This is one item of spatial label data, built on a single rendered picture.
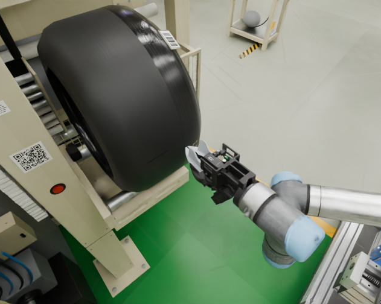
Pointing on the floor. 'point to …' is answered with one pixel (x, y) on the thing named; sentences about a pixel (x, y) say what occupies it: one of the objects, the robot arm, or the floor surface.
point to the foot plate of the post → (115, 285)
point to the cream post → (46, 169)
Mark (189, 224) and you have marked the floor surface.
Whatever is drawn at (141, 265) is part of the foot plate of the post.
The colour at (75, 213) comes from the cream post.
